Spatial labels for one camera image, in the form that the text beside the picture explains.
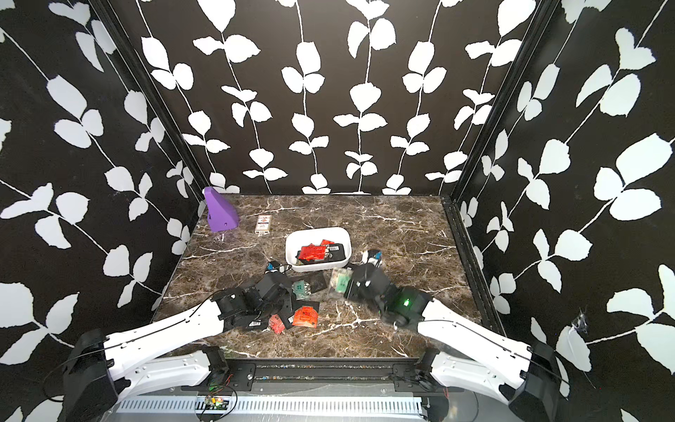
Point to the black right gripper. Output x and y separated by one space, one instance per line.
352 289

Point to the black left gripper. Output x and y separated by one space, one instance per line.
290 302

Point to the green label floral tea bag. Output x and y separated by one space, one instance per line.
301 289

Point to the red label dark tea bag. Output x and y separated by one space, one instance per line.
306 314

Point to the orange red tea bag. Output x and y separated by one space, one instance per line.
312 254

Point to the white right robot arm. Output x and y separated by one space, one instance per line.
525 378

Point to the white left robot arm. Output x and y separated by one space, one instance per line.
98 370

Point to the white plastic storage box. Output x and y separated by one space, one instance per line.
339 250

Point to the small white card box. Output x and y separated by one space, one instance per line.
263 225

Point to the purple wedge block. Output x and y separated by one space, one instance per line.
221 214

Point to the white perforated strip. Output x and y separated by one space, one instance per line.
363 407

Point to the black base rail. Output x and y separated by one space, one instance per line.
405 374

